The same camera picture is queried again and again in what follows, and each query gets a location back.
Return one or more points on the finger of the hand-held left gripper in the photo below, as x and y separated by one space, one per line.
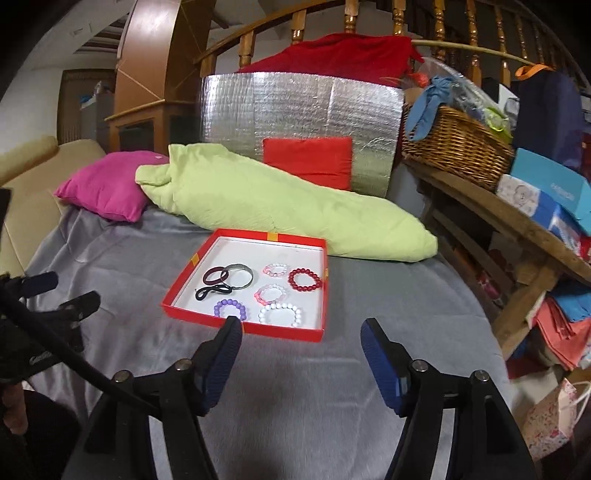
78 307
39 282

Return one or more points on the red shallow cardboard box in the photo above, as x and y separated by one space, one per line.
240 251

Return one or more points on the maroon hair band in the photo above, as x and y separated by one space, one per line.
206 277

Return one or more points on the navy bag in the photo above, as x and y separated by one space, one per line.
549 115

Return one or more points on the magenta pillow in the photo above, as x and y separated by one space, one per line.
106 184

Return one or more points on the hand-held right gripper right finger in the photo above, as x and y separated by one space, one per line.
383 364

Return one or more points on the light green folded duvet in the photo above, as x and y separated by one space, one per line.
258 203

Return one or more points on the clear plastic bag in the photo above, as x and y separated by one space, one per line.
475 101

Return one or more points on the light blue cardboard box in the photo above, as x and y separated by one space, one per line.
554 182

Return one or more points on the person's left hand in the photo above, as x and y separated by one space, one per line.
13 408

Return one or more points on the silver bangle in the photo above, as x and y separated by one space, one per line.
250 277

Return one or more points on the red cushion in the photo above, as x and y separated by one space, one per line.
307 159

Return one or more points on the silver foil insulation board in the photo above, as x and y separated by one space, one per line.
295 106

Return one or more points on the wicker basket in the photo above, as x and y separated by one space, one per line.
452 143

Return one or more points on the blue cloth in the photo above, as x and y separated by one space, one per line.
427 108

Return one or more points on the wooden cabinet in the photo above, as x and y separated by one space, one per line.
147 69

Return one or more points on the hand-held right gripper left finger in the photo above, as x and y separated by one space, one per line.
221 364

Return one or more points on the wooden side table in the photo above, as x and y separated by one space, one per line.
466 189

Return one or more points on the dark clothing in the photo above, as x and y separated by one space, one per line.
46 443

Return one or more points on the red cloth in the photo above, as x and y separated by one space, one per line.
332 55

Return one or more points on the white blue patterned box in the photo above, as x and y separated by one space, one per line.
521 196

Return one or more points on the floral gift bag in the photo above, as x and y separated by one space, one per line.
549 420

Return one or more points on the pile of pink cloths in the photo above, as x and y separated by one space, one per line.
558 332

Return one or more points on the wooden railing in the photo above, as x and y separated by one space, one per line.
240 39

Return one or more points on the beige sofa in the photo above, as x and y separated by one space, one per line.
37 203

